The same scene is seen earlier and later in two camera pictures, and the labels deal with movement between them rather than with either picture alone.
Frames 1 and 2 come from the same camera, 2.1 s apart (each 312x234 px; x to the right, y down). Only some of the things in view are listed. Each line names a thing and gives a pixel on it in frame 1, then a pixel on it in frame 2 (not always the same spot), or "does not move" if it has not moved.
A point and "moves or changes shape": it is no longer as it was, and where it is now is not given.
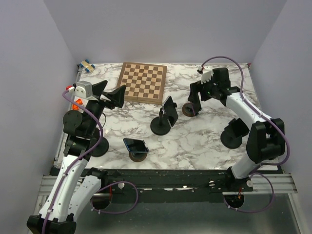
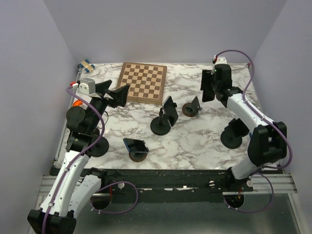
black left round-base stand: x=101 y=149 does not move
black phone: x=170 y=110 does not move
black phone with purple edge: x=196 y=107 moves or changes shape
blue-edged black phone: x=136 y=146 does not move
